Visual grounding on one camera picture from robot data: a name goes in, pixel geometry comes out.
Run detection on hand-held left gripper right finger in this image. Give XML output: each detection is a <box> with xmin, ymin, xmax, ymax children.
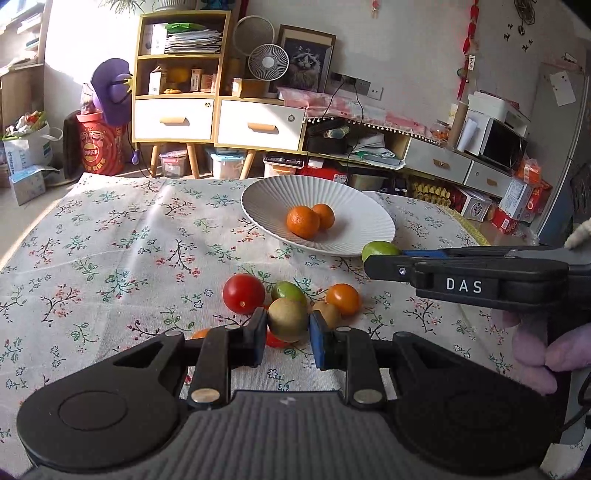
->
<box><xmin>309</xmin><ymin>310</ymin><xmax>467</xmax><ymax>411</ymax></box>

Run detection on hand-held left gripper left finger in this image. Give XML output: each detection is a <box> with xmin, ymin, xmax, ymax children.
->
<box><xmin>113</xmin><ymin>308</ymin><xmax>269</xmax><ymax>411</ymax></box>

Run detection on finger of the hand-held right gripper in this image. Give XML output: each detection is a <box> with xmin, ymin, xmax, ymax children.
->
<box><xmin>364</xmin><ymin>255</ymin><xmax>444</xmax><ymax>282</ymax></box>
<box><xmin>401</xmin><ymin>247</ymin><xmax>513</xmax><ymax>259</ymax></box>

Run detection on green jujube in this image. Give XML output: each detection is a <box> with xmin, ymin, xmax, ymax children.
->
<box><xmin>271</xmin><ymin>281</ymin><xmax>308</xmax><ymax>308</ymax></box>
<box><xmin>361</xmin><ymin>241</ymin><xmax>402</xmax><ymax>264</ymax></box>

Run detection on brown kiwi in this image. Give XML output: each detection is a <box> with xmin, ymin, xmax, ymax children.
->
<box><xmin>312</xmin><ymin>301</ymin><xmax>343</xmax><ymax>326</ymax></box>
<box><xmin>267</xmin><ymin>298</ymin><xmax>310</xmax><ymax>343</ymax></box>

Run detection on white ribbed plate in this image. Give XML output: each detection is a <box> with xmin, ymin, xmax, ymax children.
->
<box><xmin>240</xmin><ymin>175</ymin><xmax>396</xmax><ymax>257</ymax></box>

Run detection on person's right forearm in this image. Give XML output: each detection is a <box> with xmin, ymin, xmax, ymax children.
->
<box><xmin>564</xmin><ymin>217</ymin><xmax>591</xmax><ymax>251</ymax></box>

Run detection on person's right hand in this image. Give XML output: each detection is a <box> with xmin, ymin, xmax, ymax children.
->
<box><xmin>492</xmin><ymin>308</ymin><xmax>591</xmax><ymax>395</ymax></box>

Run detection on yellow table cover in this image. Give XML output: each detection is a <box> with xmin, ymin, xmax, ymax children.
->
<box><xmin>438</xmin><ymin>205</ymin><xmax>492</xmax><ymax>246</ymax></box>

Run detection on white patterned box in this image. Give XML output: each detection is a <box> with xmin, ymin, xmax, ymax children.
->
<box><xmin>456</xmin><ymin>188</ymin><xmax>493</xmax><ymax>223</ymax></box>

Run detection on egg tray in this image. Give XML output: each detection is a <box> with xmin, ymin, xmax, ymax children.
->
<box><xmin>410</xmin><ymin>181</ymin><xmax>456</xmax><ymax>207</ymax></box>

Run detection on red snack boxes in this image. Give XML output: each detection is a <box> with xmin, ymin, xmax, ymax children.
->
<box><xmin>490</xmin><ymin>156</ymin><xmax>553</xmax><ymax>237</ymax></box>

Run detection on low white cabinet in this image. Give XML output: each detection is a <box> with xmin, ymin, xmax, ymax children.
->
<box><xmin>404</xmin><ymin>135</ymin><xmax>514</xmax><ymax>200</ymax></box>

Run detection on red box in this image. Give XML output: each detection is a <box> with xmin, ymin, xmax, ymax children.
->
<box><xmin>306</xmin><ymin>159</ymin><xmax>350</xmax><ymax>186</ymax></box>

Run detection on microwave oven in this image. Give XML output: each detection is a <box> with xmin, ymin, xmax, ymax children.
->
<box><xmin>464</xmin><ymin>108</ymin><xmax>529</xmax><ymax>170</ymax></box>

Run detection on pile of folded papers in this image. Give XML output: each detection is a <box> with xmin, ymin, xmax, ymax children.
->
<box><xmin>349</xmin><ymin>134</ymin><xmax>408</xmax><ymax>169</ymax></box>

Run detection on cardboard tube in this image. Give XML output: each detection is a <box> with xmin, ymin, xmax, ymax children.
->
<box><xmin>447</xmin><ymin>102</ymin><xmax>470</xmax><ymax>149</ymax></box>

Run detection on tall grey appliance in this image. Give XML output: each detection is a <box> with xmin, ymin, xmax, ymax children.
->
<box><xmin>537</xmin><ymin>59</ymin><xmax>591</xmax><ymax>247</ymax></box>

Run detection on black bag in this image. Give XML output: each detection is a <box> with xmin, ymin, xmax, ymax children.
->
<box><xmin>307</xmin><ymin>117</ymin><xmax>354</xmax><ymax>155</ymax></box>

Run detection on clear plastic storage box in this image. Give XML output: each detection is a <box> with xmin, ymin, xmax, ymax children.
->
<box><xmin>209</xmin><ymin>150</ymin><xmax>246</xmax><ymax>180</ymax></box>
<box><xmin>159</xmin><ymin>149</ymin><xmax>188</xmax><ymax>179</ymax></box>
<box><xmin>263</xmin><ymin>155</ymin><xmax>306</xmax><ymax>179</ymax></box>

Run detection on floral tablecloth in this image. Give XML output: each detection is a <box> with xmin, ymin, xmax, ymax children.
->
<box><xmin>0</xmin><ymin>173</ymin><xmax>527</xmax><ymax>467</ymax></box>

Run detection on pink cloth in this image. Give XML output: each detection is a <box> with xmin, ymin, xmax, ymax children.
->
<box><xmin>277</xmin><ymin>87</ymin><xmax>432</xmax><ymax>140</ymax></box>

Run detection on white cabinet drawer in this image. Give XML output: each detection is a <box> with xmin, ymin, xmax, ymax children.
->
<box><xmin>217</xmin><ymin>100</ymin><xmax>306</xmax><ymax>151</ymax></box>
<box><xmin>135</xmin><ymin>98</ymin><xmax>215</xmax><ymax>140</ymax></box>

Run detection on red hanging ornament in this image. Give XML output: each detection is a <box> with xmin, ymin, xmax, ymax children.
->
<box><xmin>457</xmin><ymin>0</ymin><xmax>480</xmax><ymax>101</ymax></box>

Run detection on framed cat picture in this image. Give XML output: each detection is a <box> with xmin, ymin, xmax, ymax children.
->
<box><xmin>276</xmin><ymin>25</ymin><xmax>337</xmax><ymax>94</ymax></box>

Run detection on flat cardboard box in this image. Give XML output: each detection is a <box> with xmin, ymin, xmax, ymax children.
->
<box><xmin>231</xmin><ymin>78</ymin><xmax>269</xmax><ymax>99</ymax></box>

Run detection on wooden cabinet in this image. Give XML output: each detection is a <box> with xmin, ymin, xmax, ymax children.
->
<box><xmin>131</xmin><ymin>10</ymin><xmax>309</xmax><ymax>180</ymax></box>

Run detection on small white desk fan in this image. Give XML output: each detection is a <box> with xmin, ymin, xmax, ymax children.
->
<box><xmin>248</xmin><ymin>44</ymin><xmax>290</xmax><ymax>99</ymax></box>

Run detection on red bucket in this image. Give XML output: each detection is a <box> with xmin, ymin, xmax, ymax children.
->
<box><xmin>76</xmin><ymin>111</ymin><xmax>126</xmax><ymax>176</ymax></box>

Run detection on large round white fan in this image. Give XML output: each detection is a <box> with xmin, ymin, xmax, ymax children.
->
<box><xmin>232</xmin><ymin>16</ymin><xmax>277</xmax><ymax>58</ymax></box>

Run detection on blue white carton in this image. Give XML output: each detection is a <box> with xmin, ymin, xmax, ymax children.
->
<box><xmin>8</xmin><ymin>165</ymin><xmax>47</xmax><ymax>206</ymax></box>

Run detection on purple hat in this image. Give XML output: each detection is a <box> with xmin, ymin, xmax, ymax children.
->
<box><xmin>90</xmin><ymin>58</ymin><xmax>135</xmax><ymax>128</ymax></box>

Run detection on white shopping bag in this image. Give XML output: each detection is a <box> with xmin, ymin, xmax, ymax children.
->
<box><xmin>2</xmin><ymin>117</ymin><xmax>64</xmax><ymax>172</ymax></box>

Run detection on stack of papers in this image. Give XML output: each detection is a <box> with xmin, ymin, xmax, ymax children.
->
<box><xmin>164</xmin><ymin>22</ymin><xmax>223</xmax><ymax>55</ymax></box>

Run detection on wooden bookshelf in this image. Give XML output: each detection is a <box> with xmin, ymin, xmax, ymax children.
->
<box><xmin>0</xmin><ymin>0</ymin><xmax>48</xmax><ymax>132</ymax></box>

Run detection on black cable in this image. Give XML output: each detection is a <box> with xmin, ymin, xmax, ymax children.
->
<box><xmin>560</xmin><ymin>382</ymin><xmax>591</xmax><ymax>435</ymax></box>

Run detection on black power cord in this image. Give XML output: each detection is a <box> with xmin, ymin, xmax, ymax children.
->
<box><xmin>321</xmin><ymin>78</ymin><xmax>366</xmax><ymax>139</ymax></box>

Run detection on black wall decal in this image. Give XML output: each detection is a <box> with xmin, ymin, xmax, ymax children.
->
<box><xmin>502</xmin><ymin>0</ymin><xmax>539</xmax><ymax>52</ymax></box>

